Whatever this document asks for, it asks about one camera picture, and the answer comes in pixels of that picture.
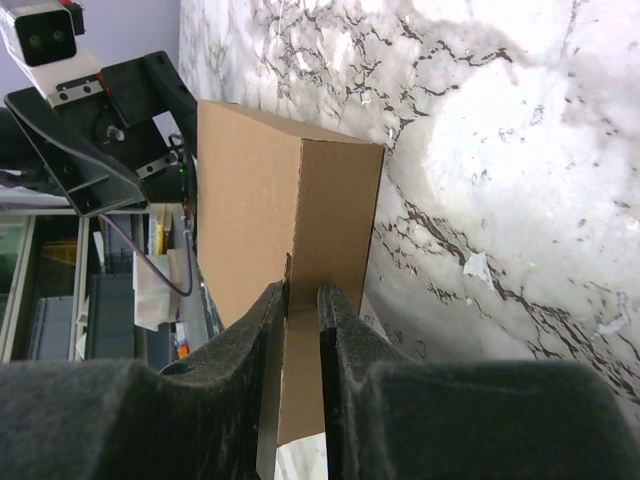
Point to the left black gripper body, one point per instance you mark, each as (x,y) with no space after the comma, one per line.
(146,118)

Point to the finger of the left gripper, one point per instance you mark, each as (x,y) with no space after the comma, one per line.
(93,182)

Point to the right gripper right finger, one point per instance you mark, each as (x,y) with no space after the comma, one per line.
(390,417)

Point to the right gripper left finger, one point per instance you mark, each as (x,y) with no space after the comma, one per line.
(210,415)

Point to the brown cardboard box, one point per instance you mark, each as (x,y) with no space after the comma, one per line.
(284,201)

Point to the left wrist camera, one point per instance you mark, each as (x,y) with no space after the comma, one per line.
(40,36)

